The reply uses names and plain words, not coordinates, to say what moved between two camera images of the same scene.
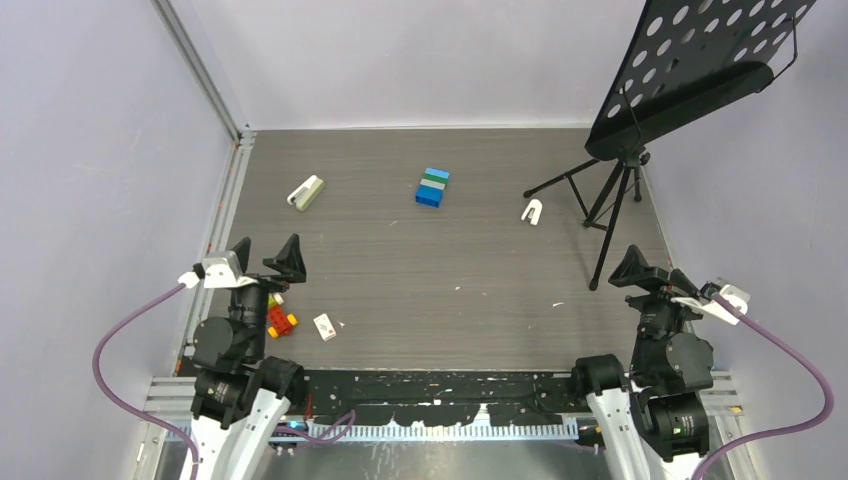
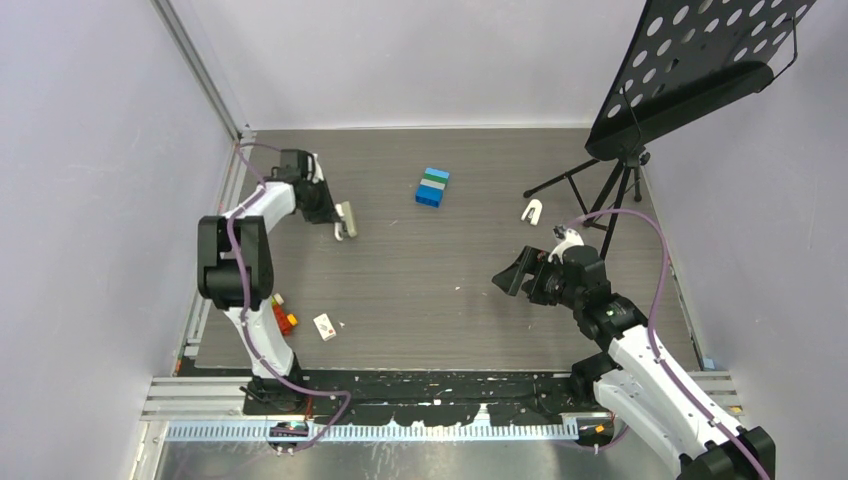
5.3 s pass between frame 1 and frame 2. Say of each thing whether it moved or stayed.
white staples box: stayed
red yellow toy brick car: stayed
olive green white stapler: moved
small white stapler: stayed
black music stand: stayed
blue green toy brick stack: stayed
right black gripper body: moved
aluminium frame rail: stayed
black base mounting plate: stayed
